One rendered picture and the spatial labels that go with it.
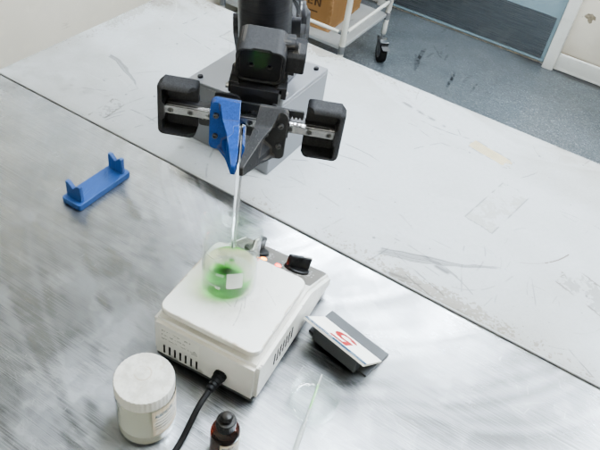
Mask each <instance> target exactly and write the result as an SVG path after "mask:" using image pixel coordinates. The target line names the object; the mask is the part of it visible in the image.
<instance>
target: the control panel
mask: <svg viewBox="0 0 600 450"><path fill-rule="evenodd" d="M264 248H266V249H267V250H268V251H269V253H270V254H269V256H265V258H266V259H267V260H266V262H267V263H270V264H273V265H275V264H276V263H278V264H280V265H281V267H279V268H281V269H282V270H285V271H288V272H290V273H292V274H294V275H296V276H298V277H300V278H301V279H303V281H304V283H305V285H307V286H311V284H313V283H314V282H316V281H317V280H318V279H320V278H321V277H323V276H324V275H326V272H323V271H320V270H318V269H316V268H313V267H312V266H310V268H309V269H308V270H309V274H308V275H300V274H296V273H294V272H292V271H289V270H288V269H286V268H285V266H284V264H285V262H286V261H287V259H288V255H285V254H283V253H281V252H279V251H276V250H274V249H272V248H270V247H268V246H265V247H264ZM264 261H265V260H264ZM275 266H276V265H275Z"/></svg>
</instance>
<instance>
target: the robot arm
mask: <svg viewBox="0 0 600 450"><path fill-rule="evenodd" d="M310 18H311V12H310V10H309V9H308V8H307V5H306V1H304V0H303V1H302V0H237V13H233V35H234V41H235V47H236V61H235V62H234V63H233V64H232V70H231V73H230V76H229V82H226V84H225V88H228V91H229V93H228V92H222V91H216V92H215V97H214V98H213V99H212V101H211V102H205V101H200V95H199V93H200V81H199V80H197V79H190V78H184V77H179V76H173V75H168V74H165V75H164V76H163V77H161V78H160V80H159V82H158V84H157V114H158V129H159V131H160V132H161V133H163V134H168V135H173V136H180V137H185V138H191V137H193V136H194V135H195V133H196V130H197V127H198V124H201V125H205V126H209V146H210V147H212V148H216V149H219V151H220V152H221V154H222V155H223V157H224V158H225V160H226V163H227V165H228V168H229V173H230V174H233V175H234V174H235V172H236V170H237V165H238V139H239V127H240V124H241V123H242V122H244V123H245V124H246V135H248V136H250V138H249V140H248V142H247V144H246V148H245V151H244V153H243V154H242V158H241V162H240V166H239V176H244V175H246V174H247V173H248V172H249V171H251V170H252V169H253V168H255V167H256V166H258V165H259V164H261V163H264V162H266V161H269V160H270V159H272V158H276V159H279V158H282V157H283V155H284V150H285V144H286V138H288V133H294V134H299V135H303V140H302V146H301V153H302V155H303V156H304V157H310V158H315V159H321V160H326V161H335V160H336V159H337V158H338V152H339V148H340V144H341V139H342V135H343V131H344V127H345V122H346V108H345V107H344V105H343V104H340V103H334V102H329V101H323V100H318V99H310V100H309V103H308V108H307V114H306V118H304V112H303V111H299V110H294V109H288V108H284V107H282V105H283V102H284V100H286V97H287V96H288V92H287V89H288V83H289V82H290V81H291V79H292V78H294V77H295V75H296V74H301V75H302V74H304V65H305V60H306V54H307V47H308V39H306V38H308V37H309V31H310Z"/></svg>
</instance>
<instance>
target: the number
mask: <svg viewBox="0 0 600 450"><path fill-rule="evenodd" d="M311 319H312V320H313V321H315V322H316V323H317V324H318V325H320V326H321V327H322V328H323V329H325V330H326V331H327V332H328V333H329V334H330V335H331V336H333V337H334V338H335V339H337V340H338V341H339V342H340V343H342V344H343V345H344V346H346V347H347V348H348V349H349V350H351V351H352V352H353V353H354V354H356V355H357V356H358V357H360V358H361V359H362V360H363V361H365V362H371V361H376V360H378V359H377V358H376V357H374V356H373V355H372V354H370V353H369V352H368V351H366V350H365V349H364V348H363V347H361V346H360V345H359V344H357V343H356V342H355V341H354V340H352V339H351V338H350V337H349V336H348V335H347V334H345V333H344V332H343V331H342V330H340V329H339V328H337V327H336V326H335V325H334V324H332V323H331V322H330V321H328V320H327V319H326V318H325V317H321V318H311Z"/></svg>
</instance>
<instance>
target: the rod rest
mask: <svg viewBox="0 0 600 450"><path fill-rule="evenodd" d="M108 163H109V165H108V166H106V167H105V168H103V169H102V170H100V171H99V172H98V173H96V174H95V175H93V176H92V177H90V178H89V179H87V180H85V181H84V182H82V183H81V184H79V185H78V186H76V187H75V186H74V184H73V183H72V181H71V180H70V179H67V180H65V183H66V189H67V193H66V194H65V195H63V196H62V199H63V201H64V202H65V203H66V204H68V205H69V206H71V207H73V208H74V209H76V210H78V211H82V210H84V209H85V208H87V207H88V206H89V205H91V204H92V203H94V202H95V201H96V200H97V199H99V198H100V197H102V196H104V195H105V194H106V193H108V192H109V191H111V190H112V189H114V188H115V187H117V186H118V185H120V184H121V183H122V182H123V181H124V180H126V179H128V178H129V171H128V170H126V169H124V159H123V158H119V159H118V160H117V158H116V157H115V155H114V154H113V153H112V152H109V153H108Z"/></svg>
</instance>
